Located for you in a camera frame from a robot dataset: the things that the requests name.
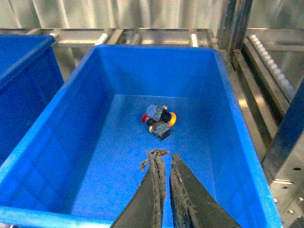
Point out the large blue bin right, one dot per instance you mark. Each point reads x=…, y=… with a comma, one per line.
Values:
x=78, y=165

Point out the large blue bin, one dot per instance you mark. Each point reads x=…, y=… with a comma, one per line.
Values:
x=29, y=79
x=78, y=165

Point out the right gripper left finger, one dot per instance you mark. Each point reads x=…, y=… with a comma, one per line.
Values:
x=146, y=208

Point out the red mushroom push button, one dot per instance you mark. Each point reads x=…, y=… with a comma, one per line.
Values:
x=159, y=129

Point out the right roller track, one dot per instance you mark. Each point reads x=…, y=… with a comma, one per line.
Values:
x=270, y=64

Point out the yellow mushroom push button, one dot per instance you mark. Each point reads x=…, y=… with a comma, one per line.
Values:
x=158, y=113

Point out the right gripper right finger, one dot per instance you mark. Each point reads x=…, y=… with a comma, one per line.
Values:
x=191, y=204

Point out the large blue bin left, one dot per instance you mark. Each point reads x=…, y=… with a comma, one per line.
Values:
x=29, y=79

